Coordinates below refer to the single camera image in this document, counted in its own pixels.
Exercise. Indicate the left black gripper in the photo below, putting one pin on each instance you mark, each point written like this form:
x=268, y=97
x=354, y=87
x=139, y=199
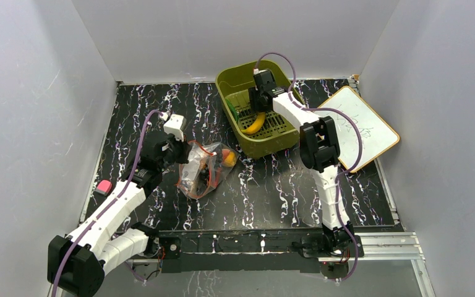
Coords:
x=184, y=148

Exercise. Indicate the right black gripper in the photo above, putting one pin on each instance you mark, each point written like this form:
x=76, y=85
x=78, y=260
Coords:
x=255, y=98

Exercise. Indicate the yellow toy banana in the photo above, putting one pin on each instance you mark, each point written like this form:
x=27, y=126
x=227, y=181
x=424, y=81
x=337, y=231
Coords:
x=256, y=125

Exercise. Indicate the clear zip bag orange zipper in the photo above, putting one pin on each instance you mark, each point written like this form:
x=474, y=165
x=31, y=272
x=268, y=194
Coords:
x=214, y=152

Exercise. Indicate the black toy grape bunch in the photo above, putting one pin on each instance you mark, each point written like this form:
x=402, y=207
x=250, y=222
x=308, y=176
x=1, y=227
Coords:
x=197, y=178

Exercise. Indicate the orange toy fruit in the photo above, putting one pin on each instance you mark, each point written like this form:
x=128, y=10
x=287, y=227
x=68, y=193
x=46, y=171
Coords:
x=229, y=158

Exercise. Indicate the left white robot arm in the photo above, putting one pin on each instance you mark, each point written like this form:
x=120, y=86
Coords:
x=102, y=233

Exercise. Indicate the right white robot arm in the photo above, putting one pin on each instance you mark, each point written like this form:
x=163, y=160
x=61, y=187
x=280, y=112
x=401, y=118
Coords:
x=319, y=150

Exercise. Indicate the olive green plastic basket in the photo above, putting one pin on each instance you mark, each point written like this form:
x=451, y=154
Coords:
x=275, y=135

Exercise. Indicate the green toy vegetable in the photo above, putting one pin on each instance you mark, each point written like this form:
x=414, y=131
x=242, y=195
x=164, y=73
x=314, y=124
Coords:
x=233, y=111

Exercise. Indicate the pink red eraser block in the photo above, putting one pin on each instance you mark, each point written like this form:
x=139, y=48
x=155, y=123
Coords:
x=103, y=188

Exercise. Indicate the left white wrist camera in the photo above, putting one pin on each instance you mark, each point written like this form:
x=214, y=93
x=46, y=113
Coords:
x=175, y=125

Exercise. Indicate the black metal base rail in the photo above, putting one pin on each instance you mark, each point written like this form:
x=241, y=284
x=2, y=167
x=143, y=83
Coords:
x=181, y=251

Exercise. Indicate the small whiteboard wooden frame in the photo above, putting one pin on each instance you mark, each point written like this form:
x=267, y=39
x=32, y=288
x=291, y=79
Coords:
x=377, y=136

